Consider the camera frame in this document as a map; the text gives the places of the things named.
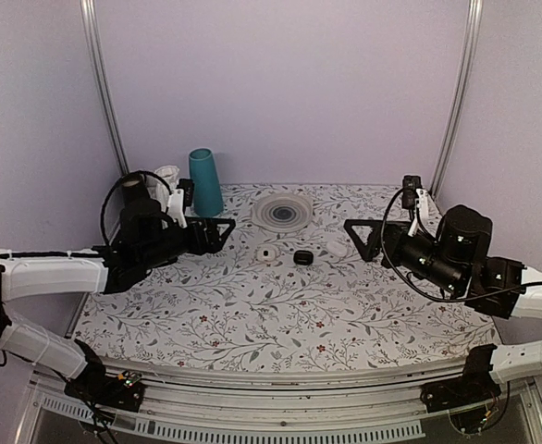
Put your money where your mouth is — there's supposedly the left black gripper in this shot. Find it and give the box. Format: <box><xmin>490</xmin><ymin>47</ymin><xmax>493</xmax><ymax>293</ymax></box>
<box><xmin>139</xmin><ymin>216</ymin><xmax>236</xmax><ymax>271</ymax></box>

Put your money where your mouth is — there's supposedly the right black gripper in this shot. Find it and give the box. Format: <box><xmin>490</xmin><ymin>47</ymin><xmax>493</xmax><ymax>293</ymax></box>
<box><xmin>345</xmin><ymin>217</ymin><xmax>465</xmax><ymax>294</ymax></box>

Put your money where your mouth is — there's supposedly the white earbuds charging case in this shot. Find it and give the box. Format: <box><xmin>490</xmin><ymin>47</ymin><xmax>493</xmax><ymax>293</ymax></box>
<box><xmin>256</xmin><ymin>245</ymin><xmax>280</xmax><ymax>265</ymax></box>

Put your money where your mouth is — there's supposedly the black wireless earbud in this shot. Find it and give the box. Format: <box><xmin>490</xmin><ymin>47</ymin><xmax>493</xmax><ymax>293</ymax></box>
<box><xmin>292</xmin><ymin>250</ymin><xmax>314</xmax><ymax>265</ymax></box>

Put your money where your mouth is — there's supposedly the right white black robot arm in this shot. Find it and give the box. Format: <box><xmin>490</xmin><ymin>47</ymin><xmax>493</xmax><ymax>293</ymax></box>
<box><xmin>344</xmin><ymin>204</ymin><xmax>542</xmax><ymax>403</ymax></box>

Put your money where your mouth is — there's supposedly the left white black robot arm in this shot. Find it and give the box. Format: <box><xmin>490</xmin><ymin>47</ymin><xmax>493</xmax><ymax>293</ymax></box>
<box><xmin>0</xmin><ymin>203</ymin><xmax>236</xmax><ymax>401</ymax></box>

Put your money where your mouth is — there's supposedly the small white earbud case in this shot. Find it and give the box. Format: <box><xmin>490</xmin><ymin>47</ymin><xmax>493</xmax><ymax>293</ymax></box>
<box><xmin>326</xmin><ymin>240</ymin><xmax>349</xmax><ymax>258</ymax></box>

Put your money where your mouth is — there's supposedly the teal plastic cup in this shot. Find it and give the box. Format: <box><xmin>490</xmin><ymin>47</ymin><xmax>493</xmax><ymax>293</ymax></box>
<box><xmin>189</xmin><ymin>147</ymin><xmax>224</xmax><ymax>217</ymax></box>

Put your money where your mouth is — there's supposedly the white ribbed vase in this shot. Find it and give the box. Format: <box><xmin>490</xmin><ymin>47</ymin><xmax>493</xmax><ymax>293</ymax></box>
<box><xmin>146</xmin><ymin>166</ymin><xmax>179</xmax><ymax>207</ymax></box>

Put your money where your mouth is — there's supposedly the translucent round plate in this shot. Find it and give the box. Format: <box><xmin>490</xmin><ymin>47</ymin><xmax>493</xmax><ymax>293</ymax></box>
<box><xmin>252</xmin><ymin>193</ymin><xmax>314</xmax><ymax>233</ymax></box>

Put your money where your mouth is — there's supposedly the floral patterned table mat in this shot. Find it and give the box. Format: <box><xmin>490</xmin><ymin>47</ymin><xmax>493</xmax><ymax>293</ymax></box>
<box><xmin>73</xmin><ymin>184</ymin><xmax>499</xmax><ymax>374</ymax></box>

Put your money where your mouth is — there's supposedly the black cylindrical cup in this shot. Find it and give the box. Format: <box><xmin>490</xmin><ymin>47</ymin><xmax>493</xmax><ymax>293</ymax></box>
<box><xmin>114</xmin><ymin>172</ymin><xmax>158</xmax><ymax>210</ymax></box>

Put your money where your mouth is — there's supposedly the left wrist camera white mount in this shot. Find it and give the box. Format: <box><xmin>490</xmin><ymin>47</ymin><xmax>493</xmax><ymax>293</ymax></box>
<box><xmin>166</xmin><ymin>179</ymin><xmax>194</xmax><ymax>228</ymax></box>

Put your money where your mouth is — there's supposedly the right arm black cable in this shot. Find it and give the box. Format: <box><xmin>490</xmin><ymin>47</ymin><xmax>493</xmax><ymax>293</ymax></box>
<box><xmin>379</xmin><ymin>186</ymin><xmax>542</xmax><ymax>303</ymax></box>

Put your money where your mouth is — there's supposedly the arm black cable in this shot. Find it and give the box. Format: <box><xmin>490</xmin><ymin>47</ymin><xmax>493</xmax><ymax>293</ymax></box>
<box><xmin>379</xmin><ymin>186</ymin><xmax>542</xmax><ymax>303</ymax></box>
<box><xmin>98</xmin><ymin>170</ymin><xmax>170</xmax><ymax>246</ymax></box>

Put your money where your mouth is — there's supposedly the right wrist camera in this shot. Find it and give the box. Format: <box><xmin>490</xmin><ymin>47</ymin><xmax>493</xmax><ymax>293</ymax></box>
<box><xmin>401</xmin><ymin>175</ymin><xmax>435</xmax><ymax>240</ymax></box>

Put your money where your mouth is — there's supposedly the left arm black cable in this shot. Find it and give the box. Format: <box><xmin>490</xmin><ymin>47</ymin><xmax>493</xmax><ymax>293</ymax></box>
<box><xmin>98</xmin><ymin>170</ymin><xmax>170</xmax><ymax>246</ymax></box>

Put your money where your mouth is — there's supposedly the aluminium front rail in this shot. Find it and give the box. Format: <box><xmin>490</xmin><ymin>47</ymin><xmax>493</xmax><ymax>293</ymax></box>
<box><xmin>15</xmin><ymin>359</ymin><xmax>542</xmax><ymax>443</ymax></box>

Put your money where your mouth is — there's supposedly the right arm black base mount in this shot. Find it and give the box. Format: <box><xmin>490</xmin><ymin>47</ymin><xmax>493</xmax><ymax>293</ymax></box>
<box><xmin>420</xmin><ymin>344</ymin><xmax>501</xmax><ymax>413</ymax></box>

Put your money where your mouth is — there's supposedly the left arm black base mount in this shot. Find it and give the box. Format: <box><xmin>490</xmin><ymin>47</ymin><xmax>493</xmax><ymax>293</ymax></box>
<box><xmin>64</xmin><ymin>339</ymin><xmax>145</xmax><ymax>413</ymax></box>

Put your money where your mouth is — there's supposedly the right aluminium frame post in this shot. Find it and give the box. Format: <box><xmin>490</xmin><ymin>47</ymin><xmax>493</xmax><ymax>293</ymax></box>
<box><xmin>429</xmin><ymin>0</ymin><xmax>484</xmax><ymax>201</ymax></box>

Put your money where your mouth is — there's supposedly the aluminium frame post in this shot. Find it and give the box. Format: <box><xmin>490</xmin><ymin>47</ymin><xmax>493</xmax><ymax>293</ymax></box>
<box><xmin>429</xmin><ymin>0</ymin><xmax>484</xmax><ymax>201</ymax></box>
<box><xmin>80</xmin><ymin>0</ymin><xmax>129</xmax><ymax>175</ymax></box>

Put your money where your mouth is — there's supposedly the left aluminium frame post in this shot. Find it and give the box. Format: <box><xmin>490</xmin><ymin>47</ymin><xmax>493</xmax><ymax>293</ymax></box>
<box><xmin>80</xmin><ymin>0</ymin><xmax>129</xmax><ymax>175</ymax></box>

